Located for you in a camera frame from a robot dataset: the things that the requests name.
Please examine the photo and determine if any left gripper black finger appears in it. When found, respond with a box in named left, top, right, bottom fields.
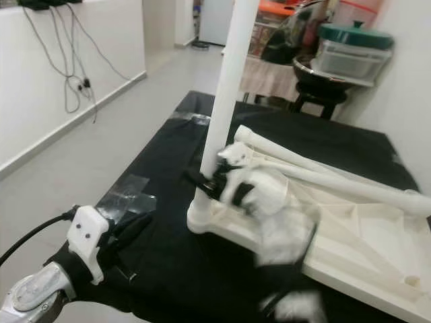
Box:
left=111, top=214, right=153, bottom=235
left=113, top=229, right=146, bottom=254

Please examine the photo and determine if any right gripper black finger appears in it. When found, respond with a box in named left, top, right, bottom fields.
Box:
left=183, top=168, right=220, bottom=199

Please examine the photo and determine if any clear tape patch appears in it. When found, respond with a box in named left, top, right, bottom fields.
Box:
left=101, top=174, right=157, bottom=216
left=170, top=110, right=209, bottom=125

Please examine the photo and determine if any black tablecloth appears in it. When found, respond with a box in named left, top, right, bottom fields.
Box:
left=44, top=91, right=431, bottom=323

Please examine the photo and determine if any black stool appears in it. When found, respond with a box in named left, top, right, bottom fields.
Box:
left=288, top=87, right=347, bottom=122

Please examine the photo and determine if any printed box with orange lid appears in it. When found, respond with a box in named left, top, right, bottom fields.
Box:
left=248, top=0, right=297, bottom=58

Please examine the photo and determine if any white appliance cabinet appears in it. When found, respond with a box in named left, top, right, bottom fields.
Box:
left=199, top=0, right=236, bottom=46

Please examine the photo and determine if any black bag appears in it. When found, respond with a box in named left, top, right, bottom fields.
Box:
left=263, top=3, right=327, bottom=65

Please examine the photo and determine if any clear container with green lid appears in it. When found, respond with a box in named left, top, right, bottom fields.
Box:
left=313, top=20, right=395, bottom=81

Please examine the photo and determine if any clear jar with red band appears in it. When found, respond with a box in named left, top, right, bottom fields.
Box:
left=330, top=0, right=385, bottom=29

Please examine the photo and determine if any black power strip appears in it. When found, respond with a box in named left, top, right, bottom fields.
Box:
left=17, top=0, right=81, bottom=11

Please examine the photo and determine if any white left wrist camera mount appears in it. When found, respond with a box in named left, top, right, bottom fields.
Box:
left=66, top=205, right=110, bottom=285

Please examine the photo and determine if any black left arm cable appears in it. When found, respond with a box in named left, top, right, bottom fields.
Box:
left=0, top=209, right=78, bottom=266

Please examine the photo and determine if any black wall cable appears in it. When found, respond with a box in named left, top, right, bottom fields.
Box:
left=24, top=3, right=132, bottom=122

